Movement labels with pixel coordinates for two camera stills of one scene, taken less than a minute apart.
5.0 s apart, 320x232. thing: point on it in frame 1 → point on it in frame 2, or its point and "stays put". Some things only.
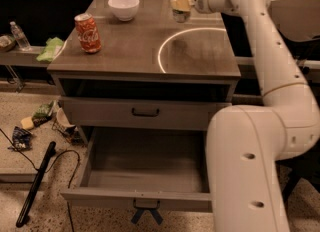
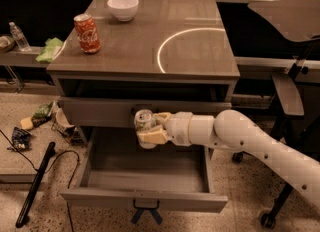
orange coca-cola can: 87,32 stays put
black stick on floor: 30,198 stays put
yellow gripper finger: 181,4 → 155,135
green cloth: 52,46 stays put
